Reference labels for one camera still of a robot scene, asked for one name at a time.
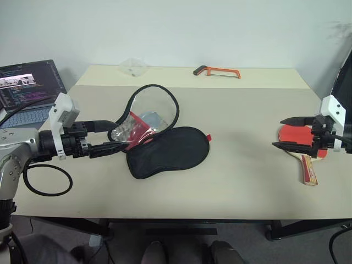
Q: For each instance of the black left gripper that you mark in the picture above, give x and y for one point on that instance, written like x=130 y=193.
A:
x=75 y=137

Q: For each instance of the open grey laptop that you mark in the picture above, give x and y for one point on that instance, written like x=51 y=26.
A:
x=27 y=82

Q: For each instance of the black zippered pouch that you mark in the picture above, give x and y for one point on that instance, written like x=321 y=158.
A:
x=170 y=154

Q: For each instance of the grey tape patch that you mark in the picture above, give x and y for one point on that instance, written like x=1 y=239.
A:
x=94 y=241

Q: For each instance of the clear plastic bag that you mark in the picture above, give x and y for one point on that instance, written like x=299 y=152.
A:
x=133 y=67

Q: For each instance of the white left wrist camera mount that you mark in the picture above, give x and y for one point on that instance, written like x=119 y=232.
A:
x=61 y=101

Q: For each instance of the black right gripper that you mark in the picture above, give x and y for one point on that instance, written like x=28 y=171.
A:
x=321 y=134

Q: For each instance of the black table frame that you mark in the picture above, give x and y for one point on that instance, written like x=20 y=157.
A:
x=68 y=223

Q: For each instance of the red table tennis paddle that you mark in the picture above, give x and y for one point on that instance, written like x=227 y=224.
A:
x=291 y=134

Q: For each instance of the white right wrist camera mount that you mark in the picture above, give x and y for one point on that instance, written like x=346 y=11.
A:
x=331 y=107

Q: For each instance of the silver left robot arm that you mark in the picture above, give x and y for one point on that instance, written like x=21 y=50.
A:
x=16 y=143

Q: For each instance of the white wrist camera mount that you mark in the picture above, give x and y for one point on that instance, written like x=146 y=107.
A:
x=61 y=101
x=331 y=107

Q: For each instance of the dark rounded shape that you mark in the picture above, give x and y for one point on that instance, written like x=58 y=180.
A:
x=224 y=253
x=154 y=253

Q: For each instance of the black flat panel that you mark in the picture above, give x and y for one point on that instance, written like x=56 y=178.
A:
x=345 y=88

